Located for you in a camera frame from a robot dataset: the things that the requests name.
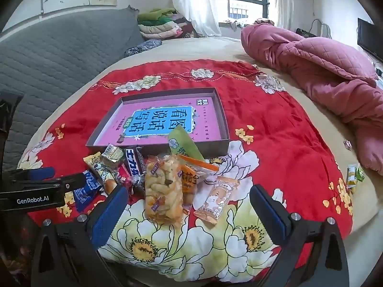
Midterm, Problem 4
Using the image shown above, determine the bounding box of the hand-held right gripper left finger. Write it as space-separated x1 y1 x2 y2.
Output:
30 185 130 287

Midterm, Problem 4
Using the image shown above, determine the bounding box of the beige bear print cake packet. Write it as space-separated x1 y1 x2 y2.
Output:
193 176 241 225

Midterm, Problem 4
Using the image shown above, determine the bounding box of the red floral blanket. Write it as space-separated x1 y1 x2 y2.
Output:
18 59 354 272

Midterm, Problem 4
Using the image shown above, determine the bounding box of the orange peanut packet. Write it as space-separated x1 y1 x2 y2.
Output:
176 154 220 213

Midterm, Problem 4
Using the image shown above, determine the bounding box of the black television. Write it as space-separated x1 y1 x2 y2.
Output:
357 18 383 63

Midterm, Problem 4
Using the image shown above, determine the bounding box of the yellow green snack packet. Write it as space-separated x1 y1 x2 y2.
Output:
346 164 359 195

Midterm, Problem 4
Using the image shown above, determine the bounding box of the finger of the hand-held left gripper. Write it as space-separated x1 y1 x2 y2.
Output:
0 172 87 213
0 167 56 186

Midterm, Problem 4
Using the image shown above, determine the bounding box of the blue cookie packet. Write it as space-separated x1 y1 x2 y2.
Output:
72 170 104 213

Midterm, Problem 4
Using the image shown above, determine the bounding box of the red candy packet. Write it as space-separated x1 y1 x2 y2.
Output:
118 164 135 196

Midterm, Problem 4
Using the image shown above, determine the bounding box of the black bag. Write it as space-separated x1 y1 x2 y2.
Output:
296 28 318 38

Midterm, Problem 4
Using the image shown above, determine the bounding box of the pink book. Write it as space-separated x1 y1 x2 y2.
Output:
94 97 222 147

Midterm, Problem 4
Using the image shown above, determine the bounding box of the grey cardboard box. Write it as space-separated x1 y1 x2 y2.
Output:
85 87 230 158

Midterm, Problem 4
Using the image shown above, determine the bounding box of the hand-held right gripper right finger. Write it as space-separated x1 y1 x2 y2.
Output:
249 184 350 287

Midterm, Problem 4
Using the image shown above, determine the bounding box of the grey quilted headboard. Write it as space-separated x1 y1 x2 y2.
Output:
0 6 141 171

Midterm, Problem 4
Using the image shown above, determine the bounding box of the yellow cake packet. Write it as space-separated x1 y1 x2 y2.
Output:
83 152 118 196

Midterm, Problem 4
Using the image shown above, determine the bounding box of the pink quilt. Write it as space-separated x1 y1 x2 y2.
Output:
240 22 383 176

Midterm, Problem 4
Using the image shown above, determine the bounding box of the black chocolate bar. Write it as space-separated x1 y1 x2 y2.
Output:
125 146 147 183

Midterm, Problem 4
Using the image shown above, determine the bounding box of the white curtain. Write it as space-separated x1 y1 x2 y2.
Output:
266 0 295 30
172 0 222 38

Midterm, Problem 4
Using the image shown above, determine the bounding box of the silver foil candy packet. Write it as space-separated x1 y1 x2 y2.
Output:
101 144 125 168

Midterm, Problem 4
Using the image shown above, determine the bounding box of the blue patterned pillow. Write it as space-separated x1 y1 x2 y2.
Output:
124 39 163 58

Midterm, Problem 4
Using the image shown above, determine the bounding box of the clear packet of yellow puffs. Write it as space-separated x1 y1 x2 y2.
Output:
144 154 184 225

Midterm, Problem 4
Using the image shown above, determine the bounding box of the pile of folded clothes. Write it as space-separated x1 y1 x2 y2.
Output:
137 7 195 40

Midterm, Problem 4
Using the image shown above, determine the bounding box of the small brown wrapped candy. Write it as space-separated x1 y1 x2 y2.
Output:
130 173 147 195

